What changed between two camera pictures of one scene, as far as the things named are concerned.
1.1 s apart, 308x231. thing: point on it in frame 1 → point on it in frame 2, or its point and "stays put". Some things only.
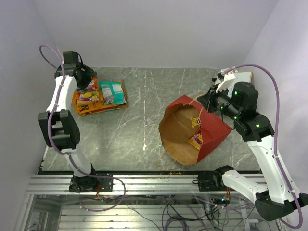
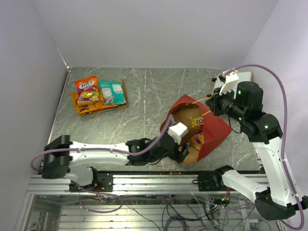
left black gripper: [90, 73] → [178, 155]
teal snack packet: [112, 92] stays put
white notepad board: [242, 76] stays put
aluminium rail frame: [141, 202] stays put
